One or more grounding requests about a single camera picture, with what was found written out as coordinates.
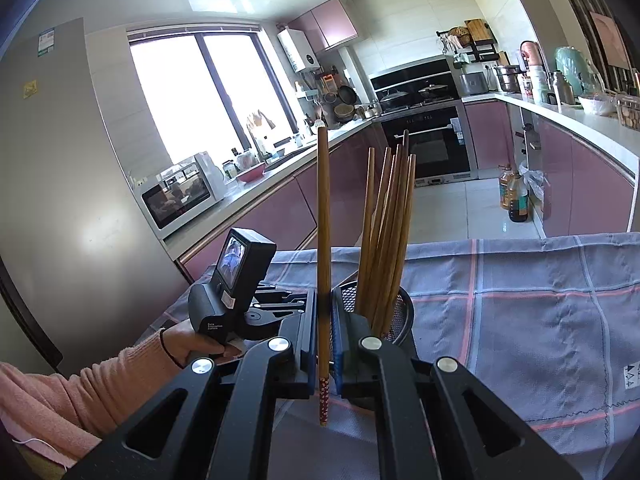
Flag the grey metal container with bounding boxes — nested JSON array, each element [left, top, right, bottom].
[[459, 72, 488, 96]]

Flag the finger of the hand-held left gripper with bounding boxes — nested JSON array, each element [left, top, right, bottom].
[[255, 286, 309, 312], [244, 309, 302, 343]]

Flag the black wall rack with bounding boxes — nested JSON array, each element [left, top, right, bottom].
[[436, 19, 501, 63]]

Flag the bunch of chopsticks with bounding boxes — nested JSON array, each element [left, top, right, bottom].
[[356, 129, 417, 338]]

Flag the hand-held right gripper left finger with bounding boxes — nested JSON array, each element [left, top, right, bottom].
[[65, 290, 318, 480]]

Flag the grey refrigerator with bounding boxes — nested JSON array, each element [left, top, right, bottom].
[[0, 17, 191, 376]]

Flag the yellow cooking oil bottle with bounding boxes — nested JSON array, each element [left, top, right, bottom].
[[500, 164, 521, 211]]

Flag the black built-in oven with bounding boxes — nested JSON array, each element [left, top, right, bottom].
[[380, 105, 473, 181]]

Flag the wire basket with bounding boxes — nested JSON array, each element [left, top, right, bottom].
[[616, 95, 640, 131]]

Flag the black mesh utensil holder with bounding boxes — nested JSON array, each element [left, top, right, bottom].
[[340, 280, 416, 411]]

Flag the pink wall cabinet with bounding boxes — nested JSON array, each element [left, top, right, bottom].
[[287, 0, 359, 52]]

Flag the striped curtain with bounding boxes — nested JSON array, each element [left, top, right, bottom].
[[557, 0, 636, 96]]

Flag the steel thermos flask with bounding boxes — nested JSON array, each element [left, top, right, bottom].
[[550, 71, 573, 106]]

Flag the clear plastic bag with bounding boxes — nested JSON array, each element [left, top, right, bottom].
[[520, 160, 545, 211]]

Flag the pink base cabinets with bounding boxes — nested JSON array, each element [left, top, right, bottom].
[[177, 122, 391, 281], [462, 100, 638, 238]]

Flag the white water heater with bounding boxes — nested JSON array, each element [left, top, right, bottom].
[[277, 27, 321, 73]]

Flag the grey plaid tablecloth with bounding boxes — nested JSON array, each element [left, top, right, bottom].
[[135, 232, 640, 480]]

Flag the black hair tie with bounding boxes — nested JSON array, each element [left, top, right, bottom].
[[159, 328, 185, 370]]

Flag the black range hood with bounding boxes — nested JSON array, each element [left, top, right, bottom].
[[369, 57, 461, 113]]

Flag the wall picture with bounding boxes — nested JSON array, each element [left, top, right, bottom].
[[590, 10, 631, 68]]

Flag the wooden chopstick red patterned end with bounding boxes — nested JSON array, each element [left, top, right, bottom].
[[316, 126, 333, 428]]

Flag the white bottle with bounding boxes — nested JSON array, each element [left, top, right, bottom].
[[530, 65, 548, 103]]

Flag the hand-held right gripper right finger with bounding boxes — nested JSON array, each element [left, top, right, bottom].
[[332, 287, 583, 480]]

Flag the steel stock pot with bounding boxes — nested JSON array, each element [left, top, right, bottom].
[[495, 64, 521, 93]]

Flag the white cable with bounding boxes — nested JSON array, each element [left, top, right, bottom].
[[12, 437, 66, 467]]

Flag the green kitchen appliance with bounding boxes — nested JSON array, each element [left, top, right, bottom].
[[555, 46, 593, 96]]

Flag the oil bottles on floor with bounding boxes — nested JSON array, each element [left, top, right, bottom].
[[508, 175, 530, 223]]

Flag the kitchen window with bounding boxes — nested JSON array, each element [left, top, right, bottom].
[[127, 30, 301, 161]]

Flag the person's left hand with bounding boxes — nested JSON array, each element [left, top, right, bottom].
[[164, 317, 244, 369]]

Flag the white bowl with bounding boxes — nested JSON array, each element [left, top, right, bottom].
[[579, 94, 616, 116]]

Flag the white microwave oven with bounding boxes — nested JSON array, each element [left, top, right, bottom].
[[139, 152, 227, 231]]

